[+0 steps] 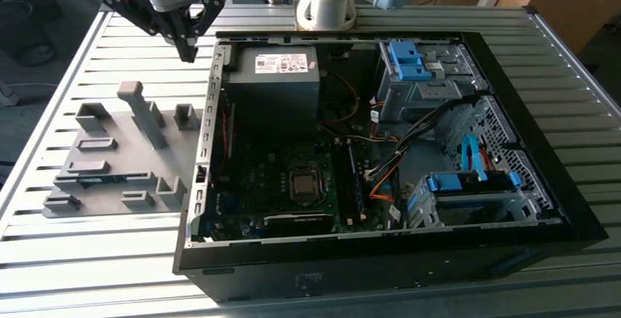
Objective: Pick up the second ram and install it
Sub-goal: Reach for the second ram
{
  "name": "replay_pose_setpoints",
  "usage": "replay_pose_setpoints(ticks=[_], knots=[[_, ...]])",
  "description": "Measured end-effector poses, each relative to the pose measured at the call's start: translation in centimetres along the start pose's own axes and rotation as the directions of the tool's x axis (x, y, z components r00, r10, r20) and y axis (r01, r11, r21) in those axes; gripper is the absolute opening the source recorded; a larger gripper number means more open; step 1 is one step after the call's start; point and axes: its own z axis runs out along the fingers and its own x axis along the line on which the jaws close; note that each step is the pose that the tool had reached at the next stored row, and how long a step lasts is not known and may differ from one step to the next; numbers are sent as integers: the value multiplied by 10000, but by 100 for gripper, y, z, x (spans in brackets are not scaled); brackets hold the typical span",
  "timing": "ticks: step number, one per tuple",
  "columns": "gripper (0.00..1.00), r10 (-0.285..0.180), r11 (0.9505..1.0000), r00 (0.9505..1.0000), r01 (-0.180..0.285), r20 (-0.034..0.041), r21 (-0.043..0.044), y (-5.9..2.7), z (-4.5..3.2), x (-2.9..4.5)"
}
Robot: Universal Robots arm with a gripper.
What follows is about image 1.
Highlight brown wooden cabinet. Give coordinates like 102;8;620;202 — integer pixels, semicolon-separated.
504;0;621;57

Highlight blue RAM stick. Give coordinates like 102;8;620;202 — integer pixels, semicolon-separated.
72;174;132;186

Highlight black open PC case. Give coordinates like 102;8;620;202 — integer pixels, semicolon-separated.
173;30;609;303

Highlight blue data wire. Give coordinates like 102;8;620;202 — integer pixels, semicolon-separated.
459;134;489;183

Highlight grey power supply unit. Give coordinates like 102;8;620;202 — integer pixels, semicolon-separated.
223;43;321;130

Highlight grey metal disk bay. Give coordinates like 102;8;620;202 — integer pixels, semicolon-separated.
405;170;567;228

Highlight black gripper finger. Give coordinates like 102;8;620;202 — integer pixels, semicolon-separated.
187;0;229;64
102;0;192;63

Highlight black wheeled equipment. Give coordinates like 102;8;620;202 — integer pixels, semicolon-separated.
0;0;64;67

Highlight green motherboard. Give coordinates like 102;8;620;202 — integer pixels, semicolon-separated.
212;139;392;242

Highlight thin yellow orange wire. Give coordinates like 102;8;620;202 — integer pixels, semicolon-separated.
317;70;361;125

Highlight metal CPU socket cover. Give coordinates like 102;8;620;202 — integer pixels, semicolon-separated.
287;167;327;206

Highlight orange power wires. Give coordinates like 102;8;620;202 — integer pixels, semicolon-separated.
369;172;407;202

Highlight silver CPU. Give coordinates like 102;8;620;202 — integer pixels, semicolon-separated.
291;174;321;197

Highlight white power supply label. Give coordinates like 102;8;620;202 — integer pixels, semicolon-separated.
255;52;311;75

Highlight blue drive carrier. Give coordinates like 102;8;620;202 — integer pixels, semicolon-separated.
388;42;435;82

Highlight grey metal drive cage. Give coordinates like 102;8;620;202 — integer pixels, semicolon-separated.
376;40;489;132

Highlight hard disk in blue carrier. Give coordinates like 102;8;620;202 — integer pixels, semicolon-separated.
427;172;523;194

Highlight grey parts rack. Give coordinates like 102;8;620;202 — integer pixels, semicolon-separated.
42;80;205;219

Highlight thick black cable bundle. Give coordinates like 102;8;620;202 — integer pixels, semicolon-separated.
367;98;477;183

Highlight black graphics card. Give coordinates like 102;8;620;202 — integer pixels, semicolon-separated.
263;211;337;238

